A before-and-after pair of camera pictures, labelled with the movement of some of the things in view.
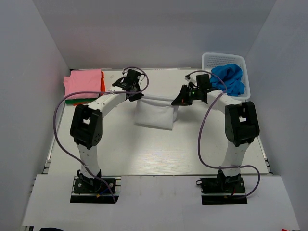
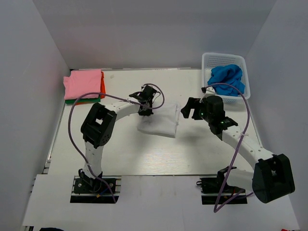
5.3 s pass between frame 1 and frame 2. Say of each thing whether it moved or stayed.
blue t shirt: stayed
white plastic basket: stayed
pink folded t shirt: stayed
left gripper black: moved
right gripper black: moved
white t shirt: moved
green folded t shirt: stayed
